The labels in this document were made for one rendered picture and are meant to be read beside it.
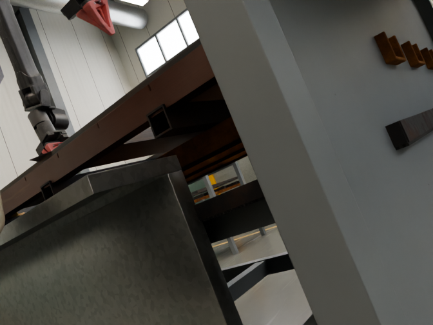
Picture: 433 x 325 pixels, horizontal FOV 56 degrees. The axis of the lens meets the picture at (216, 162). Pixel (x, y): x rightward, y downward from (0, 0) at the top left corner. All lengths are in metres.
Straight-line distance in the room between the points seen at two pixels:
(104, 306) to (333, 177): 0.79
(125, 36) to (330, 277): 12.65
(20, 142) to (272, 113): 9.48
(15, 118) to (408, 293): 9.66
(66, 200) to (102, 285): 0.33
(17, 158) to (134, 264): 8.69
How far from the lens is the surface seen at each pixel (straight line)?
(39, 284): 1.20
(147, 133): 1.25
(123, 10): 11.40
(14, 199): 1.29
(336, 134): 0.41
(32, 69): 1.43
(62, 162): 1.05
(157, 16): 12.08
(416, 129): 0.63
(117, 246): 0.88
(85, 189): 0.64
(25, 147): 9.68
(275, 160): 0.26
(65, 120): 1.45
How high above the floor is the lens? 0.57
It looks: 5 degrees up
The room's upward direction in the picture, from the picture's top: 22 degrees counter-clockwise
